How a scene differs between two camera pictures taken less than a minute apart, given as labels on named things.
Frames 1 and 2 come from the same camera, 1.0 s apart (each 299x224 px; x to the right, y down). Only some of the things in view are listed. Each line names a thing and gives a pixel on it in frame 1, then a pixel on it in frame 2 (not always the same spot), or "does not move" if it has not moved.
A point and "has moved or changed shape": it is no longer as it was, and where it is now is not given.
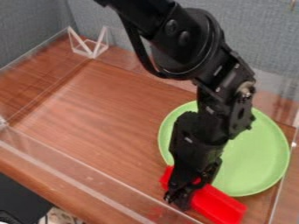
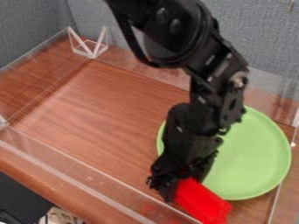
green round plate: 257,156 does not move
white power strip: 58,216 does not move
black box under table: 23,206 does not move
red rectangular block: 213,205 has moved or changed shape
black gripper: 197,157 -> 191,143
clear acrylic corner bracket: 89,47 does not move
